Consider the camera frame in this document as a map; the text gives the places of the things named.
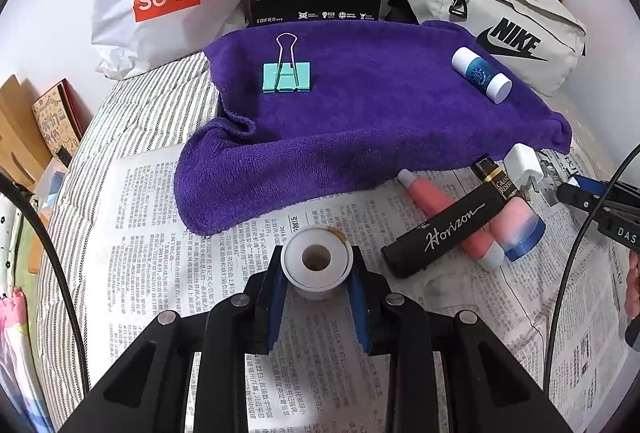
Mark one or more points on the red tube with grey ends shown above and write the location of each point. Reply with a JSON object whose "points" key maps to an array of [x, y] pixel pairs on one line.
{"points": [[425, 193]]}

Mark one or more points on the clear plastic packet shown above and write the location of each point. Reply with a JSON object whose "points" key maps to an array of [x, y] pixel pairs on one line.
{"points": [[50, 188]]}

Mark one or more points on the brown patterned box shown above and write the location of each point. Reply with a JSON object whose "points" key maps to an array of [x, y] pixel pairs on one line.
{"points": [[55, 118]]}

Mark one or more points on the dark brown gold lighter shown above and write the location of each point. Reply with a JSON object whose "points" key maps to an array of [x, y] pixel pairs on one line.
{"points": [[487, 170]]}

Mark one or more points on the pink and blue bottle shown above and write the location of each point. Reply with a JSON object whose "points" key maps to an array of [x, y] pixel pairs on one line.
{"points": [[515, 223]]}

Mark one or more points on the pink patterned cloth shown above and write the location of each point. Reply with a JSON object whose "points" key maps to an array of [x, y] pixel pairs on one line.
{"points": [[12, 343]]}

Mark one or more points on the white tape roll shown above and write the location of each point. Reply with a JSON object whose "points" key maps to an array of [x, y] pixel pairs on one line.
{"points": [[295, 259]]}

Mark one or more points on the newspaper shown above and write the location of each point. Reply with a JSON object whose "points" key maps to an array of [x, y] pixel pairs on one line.
{"points": [[175, 263]]}

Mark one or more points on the person's right hand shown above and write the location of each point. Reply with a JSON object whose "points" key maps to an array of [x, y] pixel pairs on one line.
{"points": [[633, 283]]}

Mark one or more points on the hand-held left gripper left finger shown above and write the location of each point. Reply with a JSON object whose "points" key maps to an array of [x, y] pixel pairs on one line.
{"points": [[275, 313]]}

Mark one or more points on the green binder clip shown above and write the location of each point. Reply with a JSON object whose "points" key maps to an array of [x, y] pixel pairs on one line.
{"points": [[287, 80]]}

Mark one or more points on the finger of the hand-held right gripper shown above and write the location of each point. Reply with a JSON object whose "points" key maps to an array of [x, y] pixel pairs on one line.
{"points": [[575, 197], [582, 182]]}

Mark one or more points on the purple towel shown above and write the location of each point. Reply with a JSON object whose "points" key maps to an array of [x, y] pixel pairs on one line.
{"points": [[375, 113]]}

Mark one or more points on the striped bed sheet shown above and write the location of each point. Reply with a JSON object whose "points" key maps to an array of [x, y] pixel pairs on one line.
{"points": [[125, 123]]}

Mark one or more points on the white and blue glue stick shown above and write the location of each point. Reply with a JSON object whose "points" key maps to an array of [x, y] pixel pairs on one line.
{"points": [[477, 73]]}

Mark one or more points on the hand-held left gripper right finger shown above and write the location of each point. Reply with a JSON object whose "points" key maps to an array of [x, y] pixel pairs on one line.
{"points": [[360, 313]]}

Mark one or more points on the black tube case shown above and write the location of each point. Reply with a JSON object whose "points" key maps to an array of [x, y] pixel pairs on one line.
{"points": [[435, 238]]}

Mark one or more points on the white charger plug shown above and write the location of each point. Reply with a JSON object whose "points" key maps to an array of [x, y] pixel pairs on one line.
{"points": [[520, 160]]}

